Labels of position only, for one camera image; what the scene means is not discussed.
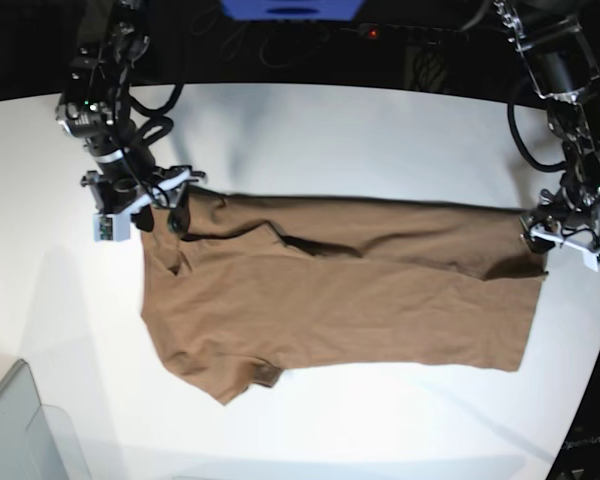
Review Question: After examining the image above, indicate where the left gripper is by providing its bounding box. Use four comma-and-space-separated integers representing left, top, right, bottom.
520, 201, 600, 253

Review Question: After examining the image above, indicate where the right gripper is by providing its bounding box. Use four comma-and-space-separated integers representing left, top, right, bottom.
80, 165, 208, 238

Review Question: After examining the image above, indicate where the brown t-shirt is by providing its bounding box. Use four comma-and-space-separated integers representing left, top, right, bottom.
141, 191, 546, 404

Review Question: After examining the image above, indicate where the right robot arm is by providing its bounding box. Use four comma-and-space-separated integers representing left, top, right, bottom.
55, 1, 206, 242

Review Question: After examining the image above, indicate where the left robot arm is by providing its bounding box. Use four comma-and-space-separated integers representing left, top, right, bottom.
494, 1, 600, 255

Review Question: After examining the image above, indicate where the blue box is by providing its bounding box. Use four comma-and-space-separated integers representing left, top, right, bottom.
221, 0, 364, 21

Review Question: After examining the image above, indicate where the grey plastic bin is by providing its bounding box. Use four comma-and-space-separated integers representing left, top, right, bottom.
0, 360, 92, 479

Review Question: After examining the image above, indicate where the black power strip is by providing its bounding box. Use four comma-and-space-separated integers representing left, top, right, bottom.
355, 23, 469, 46

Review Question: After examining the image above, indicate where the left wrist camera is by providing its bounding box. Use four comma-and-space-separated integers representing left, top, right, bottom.
582, 247, 600, 272

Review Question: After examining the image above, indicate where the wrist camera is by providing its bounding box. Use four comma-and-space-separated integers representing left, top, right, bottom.
92, 213, 131, 242
582, 247, 600, 272

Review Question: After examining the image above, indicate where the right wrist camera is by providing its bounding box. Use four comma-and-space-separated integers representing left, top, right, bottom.
92, 213, 131, 242

